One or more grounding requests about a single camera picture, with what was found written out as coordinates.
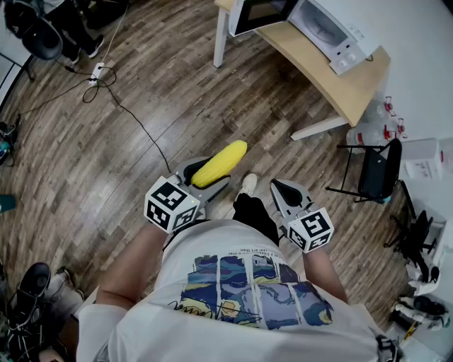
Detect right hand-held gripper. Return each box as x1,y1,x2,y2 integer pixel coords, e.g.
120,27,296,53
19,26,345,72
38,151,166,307
270,179,336,255

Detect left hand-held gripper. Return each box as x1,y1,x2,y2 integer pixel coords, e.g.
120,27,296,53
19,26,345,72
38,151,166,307
144,156,232,235

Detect yellow corn cob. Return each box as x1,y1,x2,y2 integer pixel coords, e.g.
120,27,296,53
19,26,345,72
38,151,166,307
190,139,248,189

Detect white microwave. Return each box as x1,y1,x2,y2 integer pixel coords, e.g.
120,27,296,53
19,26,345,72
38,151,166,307
228,0,374,76

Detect person's left forearm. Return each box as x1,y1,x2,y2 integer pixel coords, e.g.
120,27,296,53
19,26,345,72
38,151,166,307
96,221,171,313

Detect person's right forearm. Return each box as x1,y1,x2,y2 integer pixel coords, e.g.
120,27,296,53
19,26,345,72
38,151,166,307
302,247,350,304

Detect person's black trousers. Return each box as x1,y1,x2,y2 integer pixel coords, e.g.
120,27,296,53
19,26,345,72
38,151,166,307
232,193,281,247

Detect person's white shoe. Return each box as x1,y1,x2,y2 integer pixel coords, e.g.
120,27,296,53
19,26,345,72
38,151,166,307
236,173,258,197

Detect black folding chair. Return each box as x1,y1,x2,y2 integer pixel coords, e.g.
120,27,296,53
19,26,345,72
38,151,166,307
325,138,403,205

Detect light wooden table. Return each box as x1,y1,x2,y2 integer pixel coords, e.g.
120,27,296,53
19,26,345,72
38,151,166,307
213,0,392,141

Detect black swivel chair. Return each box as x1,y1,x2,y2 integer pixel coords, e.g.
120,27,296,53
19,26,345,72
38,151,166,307
384,210,439,272

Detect white cardboard box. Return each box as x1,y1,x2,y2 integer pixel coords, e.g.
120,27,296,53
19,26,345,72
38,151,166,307
399,137,444,182

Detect white power strip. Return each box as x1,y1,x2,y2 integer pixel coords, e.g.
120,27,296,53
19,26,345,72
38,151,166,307
88,62,106,88

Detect white printed t-shirt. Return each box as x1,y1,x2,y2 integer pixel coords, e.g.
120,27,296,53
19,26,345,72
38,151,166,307
76,218,390,362

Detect white black robot figure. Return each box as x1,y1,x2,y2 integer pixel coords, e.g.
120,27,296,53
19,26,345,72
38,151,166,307
394,264,451,332

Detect black round-back chair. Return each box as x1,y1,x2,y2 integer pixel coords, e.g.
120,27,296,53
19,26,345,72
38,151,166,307
3,0,65,62

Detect black floor cable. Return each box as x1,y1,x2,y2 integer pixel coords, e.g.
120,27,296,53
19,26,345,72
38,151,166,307
82,66,173,175

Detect clear water bottle red handle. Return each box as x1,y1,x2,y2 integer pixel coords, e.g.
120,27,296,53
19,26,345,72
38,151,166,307
345,123,397,152
377,117,408,141
364,95,398,123

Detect white cable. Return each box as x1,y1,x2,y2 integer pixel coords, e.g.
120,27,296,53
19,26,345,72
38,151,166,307
101,2,130,65

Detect black harness strap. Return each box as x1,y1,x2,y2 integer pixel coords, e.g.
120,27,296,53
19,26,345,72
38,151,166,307
374,334,405,362

